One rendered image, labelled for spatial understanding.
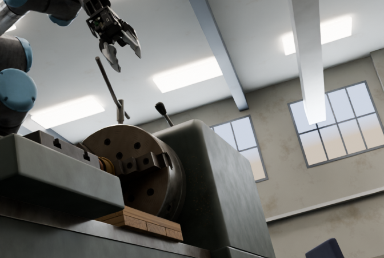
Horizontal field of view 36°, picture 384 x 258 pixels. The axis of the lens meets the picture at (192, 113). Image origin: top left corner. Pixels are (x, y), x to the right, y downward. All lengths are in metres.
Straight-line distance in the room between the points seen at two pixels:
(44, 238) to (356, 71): 11.53
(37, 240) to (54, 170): 0.11
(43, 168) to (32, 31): 8.02
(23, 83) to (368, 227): 10.16
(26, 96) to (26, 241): 0.78
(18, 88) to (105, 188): 0.68
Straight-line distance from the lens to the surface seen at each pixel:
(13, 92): 1.59
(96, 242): 1.04
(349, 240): 11.40
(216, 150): 1.80
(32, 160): 0.81
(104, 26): 1.57
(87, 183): 0.92
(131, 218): 1.16
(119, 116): 1.67
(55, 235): 0.94
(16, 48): 2.05
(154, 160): 1.51
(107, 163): 1.49
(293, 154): 11.75
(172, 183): 1.54
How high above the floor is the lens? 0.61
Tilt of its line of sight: 22 degrees up
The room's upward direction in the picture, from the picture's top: 14 degrees counter-clockwise
